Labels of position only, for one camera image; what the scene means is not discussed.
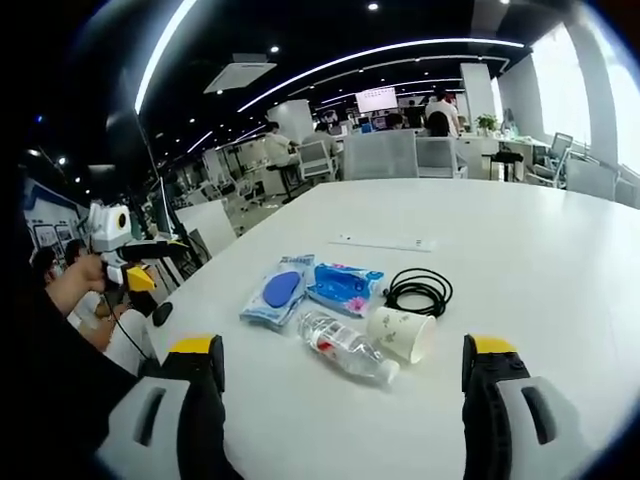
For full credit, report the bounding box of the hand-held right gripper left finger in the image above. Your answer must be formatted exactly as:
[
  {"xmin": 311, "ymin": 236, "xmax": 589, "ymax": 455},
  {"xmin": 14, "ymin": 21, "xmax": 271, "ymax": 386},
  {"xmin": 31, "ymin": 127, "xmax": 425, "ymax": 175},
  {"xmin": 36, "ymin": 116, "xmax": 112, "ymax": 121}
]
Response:
[{"xmin": 94, "ymin": 333, "xmax": 262, "ymax": 480}]

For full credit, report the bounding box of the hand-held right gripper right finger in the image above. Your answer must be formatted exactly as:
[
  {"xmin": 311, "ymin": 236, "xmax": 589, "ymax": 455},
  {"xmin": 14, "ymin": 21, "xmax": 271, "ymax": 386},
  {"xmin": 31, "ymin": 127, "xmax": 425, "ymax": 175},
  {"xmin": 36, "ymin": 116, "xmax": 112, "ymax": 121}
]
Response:
[{"xmin": 460, "ymin": 333, "xmax": 604, "ymax": 480}]

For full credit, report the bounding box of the patterned paper cup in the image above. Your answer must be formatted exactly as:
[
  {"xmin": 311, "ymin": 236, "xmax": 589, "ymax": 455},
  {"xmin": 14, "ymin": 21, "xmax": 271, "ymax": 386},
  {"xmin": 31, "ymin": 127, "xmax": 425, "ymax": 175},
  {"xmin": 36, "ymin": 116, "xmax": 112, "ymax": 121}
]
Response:
[{"xmin": 365, "ymin": 305, "xmax": 438, "ymax": 366}]

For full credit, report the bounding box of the wet wipes pack blue lid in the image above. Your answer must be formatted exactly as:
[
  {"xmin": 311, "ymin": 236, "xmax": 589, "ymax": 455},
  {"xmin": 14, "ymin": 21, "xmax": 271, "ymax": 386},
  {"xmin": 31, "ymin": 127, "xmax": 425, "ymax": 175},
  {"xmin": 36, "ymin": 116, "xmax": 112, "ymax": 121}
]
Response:
[{"xmin": 238, "ymin": 253, "xmax": 317, "ymax": 329}]

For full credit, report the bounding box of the clear plastic bottle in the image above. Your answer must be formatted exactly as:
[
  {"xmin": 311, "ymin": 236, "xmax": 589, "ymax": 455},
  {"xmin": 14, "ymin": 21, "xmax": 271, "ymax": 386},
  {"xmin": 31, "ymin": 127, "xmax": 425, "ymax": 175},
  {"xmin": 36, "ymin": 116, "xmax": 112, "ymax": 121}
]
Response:
[{"xmin": 296, "ymin": 309, "xmax": 402, "ymax": 389}]

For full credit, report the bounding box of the blue floral wipes pack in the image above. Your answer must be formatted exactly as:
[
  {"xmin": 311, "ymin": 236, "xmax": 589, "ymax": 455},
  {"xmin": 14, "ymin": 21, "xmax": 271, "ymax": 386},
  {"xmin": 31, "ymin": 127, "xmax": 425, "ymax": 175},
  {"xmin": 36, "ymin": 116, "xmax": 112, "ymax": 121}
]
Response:
[{"xmin": 305, "ymin": 261, "xmax": 386, "ymax": 320}]

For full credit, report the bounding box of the person's left hand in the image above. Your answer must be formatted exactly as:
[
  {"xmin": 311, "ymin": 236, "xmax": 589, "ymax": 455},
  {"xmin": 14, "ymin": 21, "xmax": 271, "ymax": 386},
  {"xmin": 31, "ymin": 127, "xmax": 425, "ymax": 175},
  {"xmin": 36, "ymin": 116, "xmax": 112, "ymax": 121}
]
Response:
[{"xmin": 60, "ymin": 253, "xmax": 110, "ymax": 318}]

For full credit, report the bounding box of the small black oval object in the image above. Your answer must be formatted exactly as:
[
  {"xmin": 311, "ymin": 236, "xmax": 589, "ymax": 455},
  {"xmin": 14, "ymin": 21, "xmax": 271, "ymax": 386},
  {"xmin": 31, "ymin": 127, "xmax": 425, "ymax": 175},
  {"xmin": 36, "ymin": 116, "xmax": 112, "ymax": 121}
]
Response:
[{"xmin": 151, "ymin": 301, "xmax": 174, "ymax": 328}]

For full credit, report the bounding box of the white desk partition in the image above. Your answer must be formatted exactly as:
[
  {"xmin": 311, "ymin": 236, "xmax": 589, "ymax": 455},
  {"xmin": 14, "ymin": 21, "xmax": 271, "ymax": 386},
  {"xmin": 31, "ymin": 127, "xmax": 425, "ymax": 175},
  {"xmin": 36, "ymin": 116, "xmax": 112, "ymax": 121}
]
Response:
[{"xmin": 174, "ymin": 198, "xmax": 237, "ymax": 257}]

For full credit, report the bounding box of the white table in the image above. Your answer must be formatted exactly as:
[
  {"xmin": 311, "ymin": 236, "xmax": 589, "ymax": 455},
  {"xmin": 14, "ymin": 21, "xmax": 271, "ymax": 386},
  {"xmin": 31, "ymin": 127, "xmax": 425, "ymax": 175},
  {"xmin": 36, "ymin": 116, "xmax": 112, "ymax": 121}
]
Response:
[{"xmin": 102, "ymin": 178, "xmax": 640, "ymax": 480}]

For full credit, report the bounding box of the white mesh office chair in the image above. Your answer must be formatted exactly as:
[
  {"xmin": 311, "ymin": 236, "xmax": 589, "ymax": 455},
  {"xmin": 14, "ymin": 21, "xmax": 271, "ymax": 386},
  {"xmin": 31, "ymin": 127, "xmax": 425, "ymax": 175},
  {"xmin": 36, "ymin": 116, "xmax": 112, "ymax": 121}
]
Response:
[{"xmin": 297, "ymin": 140, "xmax": 335, "ymax": 180}]

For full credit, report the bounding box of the ceiling air conditioner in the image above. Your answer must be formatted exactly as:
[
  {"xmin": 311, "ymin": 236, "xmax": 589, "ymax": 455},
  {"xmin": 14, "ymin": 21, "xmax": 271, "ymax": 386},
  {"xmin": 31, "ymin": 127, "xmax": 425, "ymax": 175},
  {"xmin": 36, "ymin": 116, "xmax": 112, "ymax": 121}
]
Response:
[{"xmin": 203, "ymin": 60, "xmax": 278, "ymax": 96}]

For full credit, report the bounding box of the grey mesh office chair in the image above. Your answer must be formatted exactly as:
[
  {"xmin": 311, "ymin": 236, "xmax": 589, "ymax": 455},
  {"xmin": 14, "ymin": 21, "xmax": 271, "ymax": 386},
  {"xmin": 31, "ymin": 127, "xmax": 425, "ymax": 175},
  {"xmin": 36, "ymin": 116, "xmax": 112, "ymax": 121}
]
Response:
[
  {"xmin": 343, "ymin": 130, "xmax": 419, "ymax": 181},
  {"xmin": 415, "ymin": 136, "xmax": 469, "ymax": 179}
]

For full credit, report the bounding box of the potted green plant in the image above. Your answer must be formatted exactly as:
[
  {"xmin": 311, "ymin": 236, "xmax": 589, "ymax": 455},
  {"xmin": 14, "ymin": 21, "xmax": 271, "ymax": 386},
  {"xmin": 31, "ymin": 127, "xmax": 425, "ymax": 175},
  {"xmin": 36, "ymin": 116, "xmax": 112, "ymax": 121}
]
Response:
[{"xmin": 474, "ymin": 113, "xmax": 500, "ymax": 138}]

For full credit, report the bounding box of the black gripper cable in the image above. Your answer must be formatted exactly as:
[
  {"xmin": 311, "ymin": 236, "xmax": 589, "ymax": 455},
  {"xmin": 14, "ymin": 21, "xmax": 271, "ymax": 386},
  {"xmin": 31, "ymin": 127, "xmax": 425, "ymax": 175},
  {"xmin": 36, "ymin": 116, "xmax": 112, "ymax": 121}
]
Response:
[{"xmin": 102, "ymin": 290, "xmax": 152, "ymax": 362}]

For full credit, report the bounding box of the wall display screen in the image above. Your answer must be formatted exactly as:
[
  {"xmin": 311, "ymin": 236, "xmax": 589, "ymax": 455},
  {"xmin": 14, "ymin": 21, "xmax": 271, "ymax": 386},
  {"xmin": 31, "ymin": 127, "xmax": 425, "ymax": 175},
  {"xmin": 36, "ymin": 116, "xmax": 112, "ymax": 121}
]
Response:
[{"xmin": 355, "ymin": 86, "xmax": 399, "ymax": 114}]

